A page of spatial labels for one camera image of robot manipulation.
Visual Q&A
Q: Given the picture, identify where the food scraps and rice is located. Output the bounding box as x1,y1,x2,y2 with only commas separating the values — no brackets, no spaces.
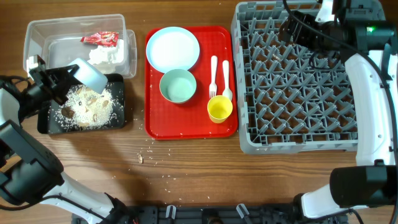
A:
52,83,124,129

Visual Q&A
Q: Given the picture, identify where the light blue bowl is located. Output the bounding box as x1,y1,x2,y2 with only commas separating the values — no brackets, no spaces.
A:
69,58,108,94

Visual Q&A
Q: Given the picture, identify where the red snack wrapper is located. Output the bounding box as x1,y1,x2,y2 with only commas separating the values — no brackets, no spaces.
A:
80,31,119,47

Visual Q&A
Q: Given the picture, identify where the white plastic spoon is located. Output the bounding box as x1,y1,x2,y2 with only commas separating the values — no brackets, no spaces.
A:
222,60,233,101

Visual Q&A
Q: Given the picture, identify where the white plastic fork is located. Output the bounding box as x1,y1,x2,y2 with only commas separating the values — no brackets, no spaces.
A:
209,55,218,98

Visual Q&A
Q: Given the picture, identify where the yellow plastic cup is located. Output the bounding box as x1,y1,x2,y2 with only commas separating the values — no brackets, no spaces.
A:
207,95,233,124

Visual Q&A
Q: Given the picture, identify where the light blue plate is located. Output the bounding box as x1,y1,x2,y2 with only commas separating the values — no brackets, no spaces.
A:
146,27,200,73

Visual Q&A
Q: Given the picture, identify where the mint green bowl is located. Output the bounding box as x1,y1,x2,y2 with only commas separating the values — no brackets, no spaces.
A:
159,69,197,104

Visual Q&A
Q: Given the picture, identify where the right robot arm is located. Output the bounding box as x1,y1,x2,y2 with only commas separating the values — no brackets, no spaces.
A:
280,4,397,220

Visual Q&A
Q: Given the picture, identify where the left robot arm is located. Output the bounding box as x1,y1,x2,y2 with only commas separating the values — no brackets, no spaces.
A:
1,64,139,223

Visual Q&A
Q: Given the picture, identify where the black food waste tray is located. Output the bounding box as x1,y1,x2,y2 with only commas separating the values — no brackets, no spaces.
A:
37,73,125,134

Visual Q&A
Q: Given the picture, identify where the clear plastic waste bin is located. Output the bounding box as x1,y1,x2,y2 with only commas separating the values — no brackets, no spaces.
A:
22,14,137,78

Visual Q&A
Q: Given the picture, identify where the grey dishwasher rack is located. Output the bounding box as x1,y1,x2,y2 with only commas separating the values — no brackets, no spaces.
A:
231,1,358,154

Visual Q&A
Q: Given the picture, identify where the brown food crumb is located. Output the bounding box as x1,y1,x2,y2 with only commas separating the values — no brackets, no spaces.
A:
137,154,144,164

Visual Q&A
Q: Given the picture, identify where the red serving tray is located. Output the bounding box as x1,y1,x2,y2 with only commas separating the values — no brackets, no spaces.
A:
144,26,238,140

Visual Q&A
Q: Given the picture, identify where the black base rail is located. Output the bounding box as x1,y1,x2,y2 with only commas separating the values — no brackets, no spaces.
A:
71,203,348,224

